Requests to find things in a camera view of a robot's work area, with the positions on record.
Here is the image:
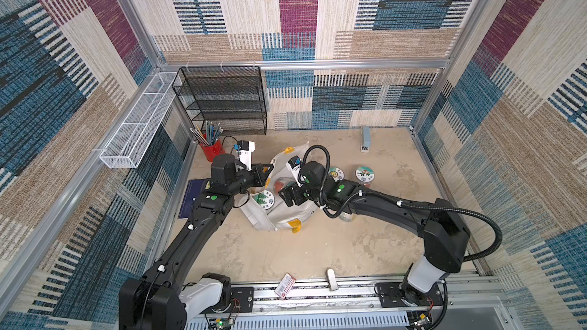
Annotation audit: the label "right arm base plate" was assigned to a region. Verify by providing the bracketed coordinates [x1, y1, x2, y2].
[374, 281, 444, 308]

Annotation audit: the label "white clip on rail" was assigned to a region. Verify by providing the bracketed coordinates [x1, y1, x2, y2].
[326, 268, 339, 292]

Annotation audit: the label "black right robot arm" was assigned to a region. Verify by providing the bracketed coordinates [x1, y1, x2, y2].
[279, 157, 470, 306]

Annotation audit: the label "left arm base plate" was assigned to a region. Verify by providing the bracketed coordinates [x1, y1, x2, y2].
[203, 287, 255, 316]

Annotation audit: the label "white wire wall basket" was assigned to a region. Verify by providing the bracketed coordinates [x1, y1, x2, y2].
[99, 73, 177, 169]

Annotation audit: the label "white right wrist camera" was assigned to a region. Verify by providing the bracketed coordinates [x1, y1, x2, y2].
[287, 156, 303, 186]

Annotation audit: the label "pens in cup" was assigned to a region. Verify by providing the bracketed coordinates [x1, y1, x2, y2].
[190, 121, 224, 146]

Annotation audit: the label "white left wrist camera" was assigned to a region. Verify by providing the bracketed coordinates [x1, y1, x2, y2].
[235, 141, 255, 171]

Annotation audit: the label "black corrugated cable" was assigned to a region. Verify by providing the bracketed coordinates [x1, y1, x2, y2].
[297, 144, 504, 330]

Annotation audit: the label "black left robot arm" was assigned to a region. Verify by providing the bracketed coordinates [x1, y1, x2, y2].
[119, 154, 274, 329]

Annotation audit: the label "dark blue notebook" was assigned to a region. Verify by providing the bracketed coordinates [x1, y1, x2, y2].
[178, 179, 207, 219]

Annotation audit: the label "red pen cup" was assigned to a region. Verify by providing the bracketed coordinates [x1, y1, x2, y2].
[200, 139, 225, 163]

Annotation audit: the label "white canvas bag yellow handles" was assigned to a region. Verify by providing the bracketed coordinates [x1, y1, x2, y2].
[235, 142, 317, 232]

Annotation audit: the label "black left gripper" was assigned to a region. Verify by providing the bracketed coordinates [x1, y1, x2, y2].
[227, 163, 275, 199]

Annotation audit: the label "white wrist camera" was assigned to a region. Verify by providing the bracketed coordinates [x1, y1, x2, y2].
[287, 156, 303, 186]
[235, 141, 255, 171]

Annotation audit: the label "black mesh shelf rack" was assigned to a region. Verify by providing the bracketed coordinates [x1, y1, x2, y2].
[173, 66, 268, 136]

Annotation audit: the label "seed jar red contents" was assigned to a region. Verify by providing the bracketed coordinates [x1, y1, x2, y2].
[355, 166, 375, 188]

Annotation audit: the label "grey stapler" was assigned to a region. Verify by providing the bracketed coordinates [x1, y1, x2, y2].
[361, 126, 371, 153]

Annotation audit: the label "seed jar green label lid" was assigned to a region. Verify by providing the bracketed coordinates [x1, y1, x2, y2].
[329, 167, 345, 182]

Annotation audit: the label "red white card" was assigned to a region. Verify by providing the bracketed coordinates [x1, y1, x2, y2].
[275, 273, 297, 299]

